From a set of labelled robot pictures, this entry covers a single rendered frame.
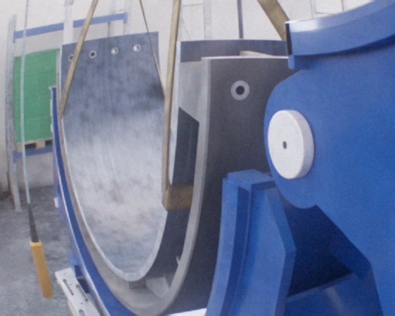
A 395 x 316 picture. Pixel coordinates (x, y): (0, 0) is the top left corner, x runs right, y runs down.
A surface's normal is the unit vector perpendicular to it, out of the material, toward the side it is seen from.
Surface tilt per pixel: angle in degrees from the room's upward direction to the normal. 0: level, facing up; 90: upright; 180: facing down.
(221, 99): 97
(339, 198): 90
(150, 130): 55
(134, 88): 65
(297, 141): 90
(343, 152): 90
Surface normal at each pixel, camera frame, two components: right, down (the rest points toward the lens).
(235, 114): 0.42, 0.36
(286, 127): -0.90, 0.13
